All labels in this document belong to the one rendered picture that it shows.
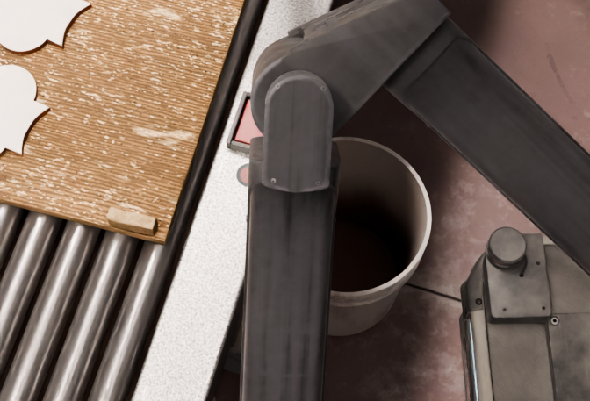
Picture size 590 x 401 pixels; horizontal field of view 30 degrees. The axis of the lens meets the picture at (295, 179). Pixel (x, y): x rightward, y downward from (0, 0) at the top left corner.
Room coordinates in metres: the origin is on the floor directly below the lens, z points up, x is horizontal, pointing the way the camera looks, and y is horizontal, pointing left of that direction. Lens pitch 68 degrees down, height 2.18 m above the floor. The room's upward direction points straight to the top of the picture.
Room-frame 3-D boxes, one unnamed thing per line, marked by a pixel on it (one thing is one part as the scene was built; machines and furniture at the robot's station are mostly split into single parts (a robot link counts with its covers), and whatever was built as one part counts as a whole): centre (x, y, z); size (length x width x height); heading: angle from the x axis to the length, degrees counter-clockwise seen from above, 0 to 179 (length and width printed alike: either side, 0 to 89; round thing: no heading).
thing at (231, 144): (0.59, 0.04, 0.92); 0.08 x 0.08 x 0.02; 74
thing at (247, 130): (0.59, 0.04, 0.92); 0.06 x 0.06 x 0.01; 74
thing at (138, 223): (0.45, 0.19, 0.95); 0.06 x 0.02 x 0.03; 75
